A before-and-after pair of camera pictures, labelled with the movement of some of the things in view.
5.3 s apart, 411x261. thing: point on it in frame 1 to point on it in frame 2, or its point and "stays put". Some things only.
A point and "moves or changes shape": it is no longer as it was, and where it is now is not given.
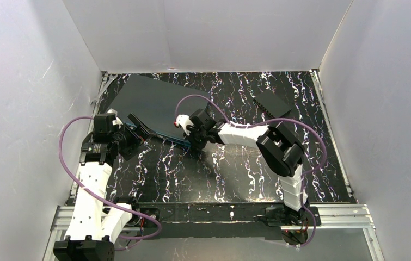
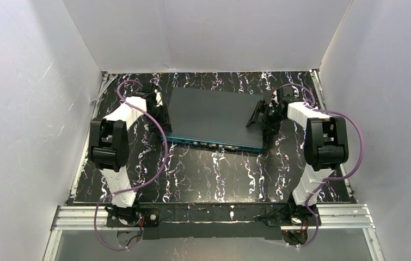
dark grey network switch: [164, 109] moves or changes shape
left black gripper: [137, 127] to [160, 112]
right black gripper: [191, 133] to [267, 113]
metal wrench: [112, 78] stays put
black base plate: [204, 220] stays put
